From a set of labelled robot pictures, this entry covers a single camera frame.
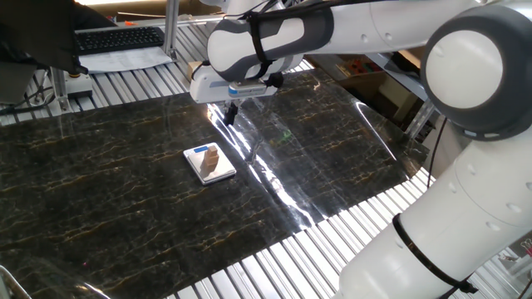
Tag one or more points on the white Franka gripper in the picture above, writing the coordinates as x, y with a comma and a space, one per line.
205, 89

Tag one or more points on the small stepped wooden block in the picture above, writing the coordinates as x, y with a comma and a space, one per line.
211, 158

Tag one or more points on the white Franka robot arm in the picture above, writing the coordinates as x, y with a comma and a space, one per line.
465, 70

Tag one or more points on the silver digital pocket scale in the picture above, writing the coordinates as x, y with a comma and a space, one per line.
216, 174

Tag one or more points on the silver flange mounting plate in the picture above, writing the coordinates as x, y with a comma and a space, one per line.
247, 89

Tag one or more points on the light wooden cube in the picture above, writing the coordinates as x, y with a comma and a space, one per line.
192, 70

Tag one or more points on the white paper sheet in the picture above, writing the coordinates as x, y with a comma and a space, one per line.
124, 60

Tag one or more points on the orange marker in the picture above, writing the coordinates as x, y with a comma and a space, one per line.
131, 23

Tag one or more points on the black computer keyboard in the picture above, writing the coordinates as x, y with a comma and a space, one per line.
118, 39

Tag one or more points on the open cardboard box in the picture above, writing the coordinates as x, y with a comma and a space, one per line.
365, 68

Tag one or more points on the white emergency stop box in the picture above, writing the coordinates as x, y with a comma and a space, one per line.
81, 87

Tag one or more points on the black marble pattern mat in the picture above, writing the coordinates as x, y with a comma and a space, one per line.
104, 216

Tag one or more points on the aluminium table leg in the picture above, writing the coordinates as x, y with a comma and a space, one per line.
420, 120

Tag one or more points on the black monitor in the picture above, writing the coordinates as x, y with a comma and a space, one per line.
37, 29

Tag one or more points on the dark grey box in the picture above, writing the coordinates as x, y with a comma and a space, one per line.
16, 83

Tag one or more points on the metal binder clip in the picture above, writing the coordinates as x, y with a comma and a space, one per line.
528, 246

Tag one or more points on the aluminium frame post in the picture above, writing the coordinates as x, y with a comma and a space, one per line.
61, 89
170, 25

